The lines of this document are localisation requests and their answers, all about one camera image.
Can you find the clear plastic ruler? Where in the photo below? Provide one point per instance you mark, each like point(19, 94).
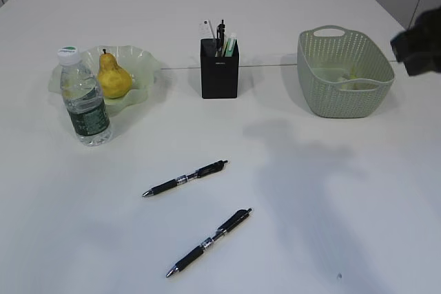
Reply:
point(206, 30)

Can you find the black square pen holder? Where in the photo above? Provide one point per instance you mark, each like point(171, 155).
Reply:
point(219, 75)

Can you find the yellow pear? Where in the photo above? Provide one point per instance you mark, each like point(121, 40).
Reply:
point(115, 81)

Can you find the green wavy glass plate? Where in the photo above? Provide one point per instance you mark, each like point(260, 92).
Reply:
point(140, 63)

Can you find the green woven plastic basket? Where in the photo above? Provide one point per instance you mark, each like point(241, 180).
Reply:
point(323, 54)

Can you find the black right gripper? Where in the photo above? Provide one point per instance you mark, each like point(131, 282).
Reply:
point(418, 48)

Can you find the black pen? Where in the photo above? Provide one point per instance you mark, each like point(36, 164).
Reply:
point(199, 173)
point(220, 38)
point(236, 219)

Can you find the mint green pen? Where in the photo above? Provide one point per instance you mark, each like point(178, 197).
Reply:
point(229, 48)

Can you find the clear plastic water bottle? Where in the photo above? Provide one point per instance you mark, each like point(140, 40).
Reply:
point(83, 98)

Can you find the yellow white waste paper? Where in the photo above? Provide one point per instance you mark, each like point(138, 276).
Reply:
point(348, 82)

